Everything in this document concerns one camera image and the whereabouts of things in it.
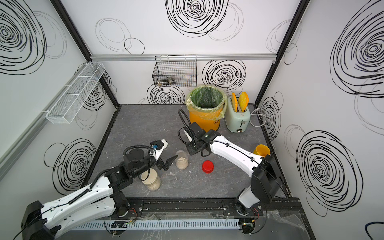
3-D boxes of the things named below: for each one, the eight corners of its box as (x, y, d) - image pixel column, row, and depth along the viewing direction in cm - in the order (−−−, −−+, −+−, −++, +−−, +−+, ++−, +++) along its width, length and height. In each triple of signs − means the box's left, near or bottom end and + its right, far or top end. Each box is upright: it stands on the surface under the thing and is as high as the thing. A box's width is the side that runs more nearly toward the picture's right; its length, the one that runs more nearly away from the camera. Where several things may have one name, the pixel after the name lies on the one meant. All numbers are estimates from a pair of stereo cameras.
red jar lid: (207, 176, 86) (208, 173, 83) (200, 167, 90) (200, 164, 86) (215, 169, 89) (215, 166, 86) (207, 161, 92) (207, 158, 89)
